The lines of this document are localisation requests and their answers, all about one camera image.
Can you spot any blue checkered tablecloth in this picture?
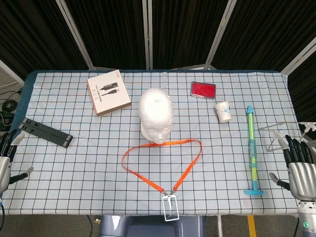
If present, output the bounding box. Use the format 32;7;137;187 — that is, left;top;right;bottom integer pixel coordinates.
1;70;312;217

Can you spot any black power adapter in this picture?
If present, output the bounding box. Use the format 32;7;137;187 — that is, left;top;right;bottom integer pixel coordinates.
0;111;13;132

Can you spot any white plastic stand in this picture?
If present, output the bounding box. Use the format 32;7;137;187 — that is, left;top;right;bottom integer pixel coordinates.
297;120;316;149

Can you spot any clear wire frame stand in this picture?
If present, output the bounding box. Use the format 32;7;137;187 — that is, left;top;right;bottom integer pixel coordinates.
258;121;307;153

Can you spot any white cable product box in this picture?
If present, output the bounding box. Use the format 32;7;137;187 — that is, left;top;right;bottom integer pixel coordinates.
86;69;132;117

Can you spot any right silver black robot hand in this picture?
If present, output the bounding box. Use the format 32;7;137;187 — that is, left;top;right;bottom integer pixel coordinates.
268;134;316;201

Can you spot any white clear badge holder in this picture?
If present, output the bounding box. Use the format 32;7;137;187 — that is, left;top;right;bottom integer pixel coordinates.
161;191;180;222

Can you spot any green blue toy water pump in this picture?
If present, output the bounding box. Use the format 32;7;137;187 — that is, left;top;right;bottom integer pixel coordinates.
243;105;264;197

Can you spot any black folding stand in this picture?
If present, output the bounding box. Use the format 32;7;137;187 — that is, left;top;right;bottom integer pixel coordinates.
18;118;74;149

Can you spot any black screen panel white frame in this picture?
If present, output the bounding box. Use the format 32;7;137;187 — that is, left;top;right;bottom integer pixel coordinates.
147;0;237;70
56;0;150;70
281;38;316;123
0;0;94;80
206;0;316;73

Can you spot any yellow floor tape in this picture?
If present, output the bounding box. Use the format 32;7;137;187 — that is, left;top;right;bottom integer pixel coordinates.
247;215;256;237

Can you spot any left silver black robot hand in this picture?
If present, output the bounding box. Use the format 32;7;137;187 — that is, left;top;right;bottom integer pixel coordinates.
0;131;34;196

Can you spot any white foam mannequin head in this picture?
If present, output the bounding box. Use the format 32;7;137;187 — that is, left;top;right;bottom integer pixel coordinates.
138;87;175;145

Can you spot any white table leg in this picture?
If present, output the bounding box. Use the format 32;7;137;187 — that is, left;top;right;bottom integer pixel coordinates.
216;215;223;237

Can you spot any white paper cup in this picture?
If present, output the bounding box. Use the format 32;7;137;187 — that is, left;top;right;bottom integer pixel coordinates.
214;101;233;123

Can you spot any black coiled floor cable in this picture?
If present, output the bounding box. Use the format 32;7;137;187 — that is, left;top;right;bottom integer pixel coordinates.
1;98;19;113

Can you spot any red ink pad case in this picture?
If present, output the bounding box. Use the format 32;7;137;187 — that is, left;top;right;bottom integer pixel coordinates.
190;81;217;100

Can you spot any orange lanyard strap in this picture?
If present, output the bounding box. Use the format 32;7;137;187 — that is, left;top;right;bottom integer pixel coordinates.
121;139;202;195

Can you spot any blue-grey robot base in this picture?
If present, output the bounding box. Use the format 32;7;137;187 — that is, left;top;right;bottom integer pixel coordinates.
98;214;207;237

